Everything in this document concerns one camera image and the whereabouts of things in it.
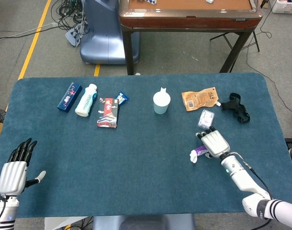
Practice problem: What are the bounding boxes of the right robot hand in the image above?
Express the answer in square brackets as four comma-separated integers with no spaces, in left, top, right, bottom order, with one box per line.
[195,126,231,160]

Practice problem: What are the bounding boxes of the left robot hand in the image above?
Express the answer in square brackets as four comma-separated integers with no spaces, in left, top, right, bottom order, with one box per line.
[0,138,47,197]

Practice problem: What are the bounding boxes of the purple white tube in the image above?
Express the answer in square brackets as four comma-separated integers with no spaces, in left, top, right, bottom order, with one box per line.
[189,145,210,164]

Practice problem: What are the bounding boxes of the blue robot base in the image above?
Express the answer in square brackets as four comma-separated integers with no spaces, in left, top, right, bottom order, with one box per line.
[92,214,197,230]

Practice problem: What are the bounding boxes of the clear plastic case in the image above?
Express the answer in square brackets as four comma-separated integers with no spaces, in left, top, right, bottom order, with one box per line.
[197,109,215,131]

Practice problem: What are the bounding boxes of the orange spout pouch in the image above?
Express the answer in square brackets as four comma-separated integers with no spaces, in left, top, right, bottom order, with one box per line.
[181,87,222,113]

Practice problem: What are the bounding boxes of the white light-blue cup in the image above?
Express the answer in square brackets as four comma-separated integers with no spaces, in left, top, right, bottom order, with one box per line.
[152,87,172,115]

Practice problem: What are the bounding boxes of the blue felt table mat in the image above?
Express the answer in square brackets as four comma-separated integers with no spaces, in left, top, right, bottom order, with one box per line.
[0,72,292,219]

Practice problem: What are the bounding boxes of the dark blue carton box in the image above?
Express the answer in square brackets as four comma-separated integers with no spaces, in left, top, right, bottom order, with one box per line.
[56,81,83,113]

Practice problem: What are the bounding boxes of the blue cookie snack packet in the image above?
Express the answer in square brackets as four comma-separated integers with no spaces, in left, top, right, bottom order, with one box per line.
[114,91,130,107]

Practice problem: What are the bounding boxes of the white plastic bottle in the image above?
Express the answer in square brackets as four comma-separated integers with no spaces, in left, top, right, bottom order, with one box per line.
[74,83,99,117]

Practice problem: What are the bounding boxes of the black folding stand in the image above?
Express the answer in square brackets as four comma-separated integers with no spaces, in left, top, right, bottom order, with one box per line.
[210,30,261,53]

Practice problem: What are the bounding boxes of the red black flat box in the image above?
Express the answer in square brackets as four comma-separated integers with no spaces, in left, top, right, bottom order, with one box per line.
[96,97,120,129]

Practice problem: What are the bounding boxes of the brown mahjong table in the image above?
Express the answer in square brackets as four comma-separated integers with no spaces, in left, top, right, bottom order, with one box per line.
[118,0,264,76]

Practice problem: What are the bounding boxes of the white storage box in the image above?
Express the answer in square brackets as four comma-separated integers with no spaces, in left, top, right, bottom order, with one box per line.
[271,0,292,14]

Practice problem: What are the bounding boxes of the grey power strip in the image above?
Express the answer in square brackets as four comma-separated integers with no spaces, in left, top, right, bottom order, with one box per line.
[65,23,85,47]

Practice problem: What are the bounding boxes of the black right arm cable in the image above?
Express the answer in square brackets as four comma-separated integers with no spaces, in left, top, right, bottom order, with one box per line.
[231,151,274,201]

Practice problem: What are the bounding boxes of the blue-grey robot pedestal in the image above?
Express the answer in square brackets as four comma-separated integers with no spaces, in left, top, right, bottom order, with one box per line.
[79,0,140,65]

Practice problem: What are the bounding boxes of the tangled floor cable bundle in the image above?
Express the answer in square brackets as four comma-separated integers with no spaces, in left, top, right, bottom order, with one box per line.
[50,0,90,32]

